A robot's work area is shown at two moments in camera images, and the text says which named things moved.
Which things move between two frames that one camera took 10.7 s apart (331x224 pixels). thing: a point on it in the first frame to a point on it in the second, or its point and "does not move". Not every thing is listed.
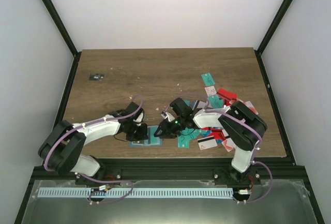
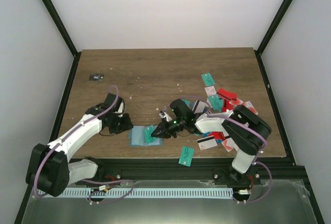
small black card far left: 96,77 does not move
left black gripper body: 135,134 to 119,125
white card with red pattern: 210,90 does not move
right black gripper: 166,131 does not move
